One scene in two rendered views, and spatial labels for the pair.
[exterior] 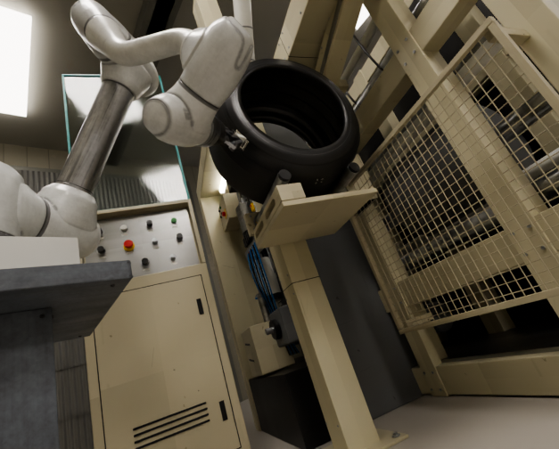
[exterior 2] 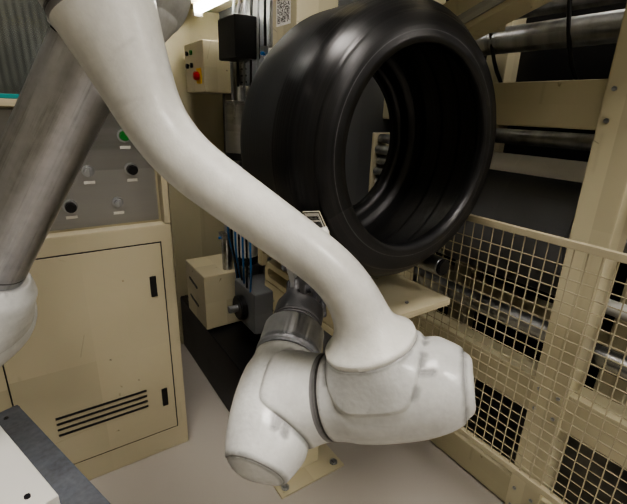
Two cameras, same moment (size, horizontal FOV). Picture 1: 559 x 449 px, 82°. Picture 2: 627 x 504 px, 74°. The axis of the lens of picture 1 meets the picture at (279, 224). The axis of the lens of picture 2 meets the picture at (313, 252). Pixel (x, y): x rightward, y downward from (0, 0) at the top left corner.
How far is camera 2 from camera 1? 0.91 m
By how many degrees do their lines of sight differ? 41
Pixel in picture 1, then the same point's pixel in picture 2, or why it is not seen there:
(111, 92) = (84, 85)
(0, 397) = not seen: outside the picture
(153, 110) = (258, 475)
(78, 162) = (3, 245)
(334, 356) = not seen: hidden behind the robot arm
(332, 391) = not seen: hidden behind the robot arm
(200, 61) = (373, 437)
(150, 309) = (79, 287)
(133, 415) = (55, 406)
